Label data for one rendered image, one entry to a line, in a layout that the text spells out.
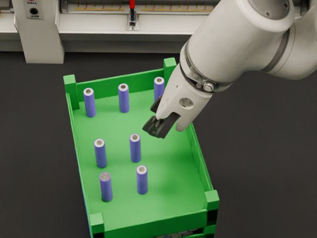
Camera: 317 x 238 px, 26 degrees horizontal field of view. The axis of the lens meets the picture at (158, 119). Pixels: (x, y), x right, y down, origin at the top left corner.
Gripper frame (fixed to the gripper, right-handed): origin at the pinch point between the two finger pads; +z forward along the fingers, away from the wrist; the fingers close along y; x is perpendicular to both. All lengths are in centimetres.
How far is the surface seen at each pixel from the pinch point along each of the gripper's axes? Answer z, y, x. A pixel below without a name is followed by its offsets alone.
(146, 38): 42, 49, 1
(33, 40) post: 53, 40, 24
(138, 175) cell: 8.2, -6.3, -2.0
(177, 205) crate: 10.5, -6.6, -10.5
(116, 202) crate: 14.6, -9.0, -1.6
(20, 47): 62, 43, 27
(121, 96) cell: 12.5, 8.9, 5.0
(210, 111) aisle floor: 42, 38, -20
